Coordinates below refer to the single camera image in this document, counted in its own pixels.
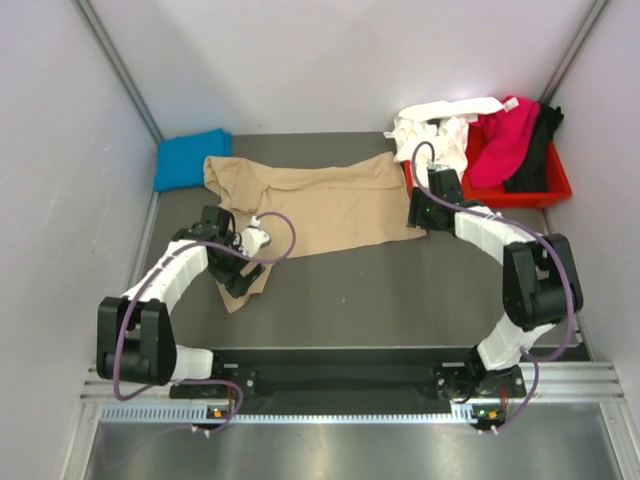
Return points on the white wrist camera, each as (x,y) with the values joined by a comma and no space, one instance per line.
(437,166)
(253,239)

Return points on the beige t shirt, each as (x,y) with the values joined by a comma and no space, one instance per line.
(315,211)

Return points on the folded blue t shirt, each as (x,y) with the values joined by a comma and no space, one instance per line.
(180,161)

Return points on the red plastic bin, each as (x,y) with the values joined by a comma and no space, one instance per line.
(559,188)

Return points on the grey slotted cable duct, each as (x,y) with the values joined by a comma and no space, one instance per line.
(208,414)

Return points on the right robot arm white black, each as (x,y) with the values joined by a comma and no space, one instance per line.
(540,283)

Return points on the white t shirt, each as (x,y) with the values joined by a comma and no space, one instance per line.
(445,125)

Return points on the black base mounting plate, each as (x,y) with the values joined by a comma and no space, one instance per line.
(356,380)

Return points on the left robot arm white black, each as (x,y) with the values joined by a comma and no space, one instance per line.
(134,332)

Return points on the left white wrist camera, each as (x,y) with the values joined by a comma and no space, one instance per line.
(253,239)

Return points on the black t shirt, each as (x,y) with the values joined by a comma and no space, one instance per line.
(531,176)

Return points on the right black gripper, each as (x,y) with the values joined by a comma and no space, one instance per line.
(417,217)

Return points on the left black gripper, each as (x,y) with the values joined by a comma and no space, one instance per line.
(233,281)

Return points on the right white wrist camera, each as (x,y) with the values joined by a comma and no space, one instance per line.
(437,166)

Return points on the aluminium frame rail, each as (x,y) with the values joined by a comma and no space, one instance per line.
(559,382)

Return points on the pink t shirt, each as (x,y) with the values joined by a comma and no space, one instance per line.
(507,135)

